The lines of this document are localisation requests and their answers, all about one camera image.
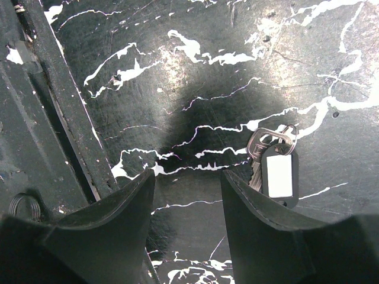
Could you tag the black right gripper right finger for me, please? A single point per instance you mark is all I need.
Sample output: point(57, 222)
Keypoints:
point(270, 243)

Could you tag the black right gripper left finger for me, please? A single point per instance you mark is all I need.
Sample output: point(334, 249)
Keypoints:
point(102, 243)

